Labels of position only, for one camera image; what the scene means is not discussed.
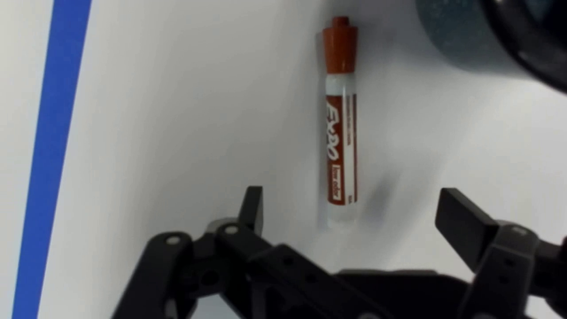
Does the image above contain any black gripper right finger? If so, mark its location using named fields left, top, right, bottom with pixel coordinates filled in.
left=434, top=188, right=567, bottom=319

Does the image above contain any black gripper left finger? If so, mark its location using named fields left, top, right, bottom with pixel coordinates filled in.
left=111, top=186, right=389, bottom=319

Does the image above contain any red Expo dry-erase marker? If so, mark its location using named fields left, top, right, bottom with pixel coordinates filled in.
left=322, top=16, right=358, bottom=227

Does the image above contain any dark blue ceramic mug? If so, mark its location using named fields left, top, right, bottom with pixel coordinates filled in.
left=414, top=0, right=567, bottom=94

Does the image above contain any blue tape line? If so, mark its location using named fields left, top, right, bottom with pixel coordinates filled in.
left=10, top=0, right=92, bottom=319

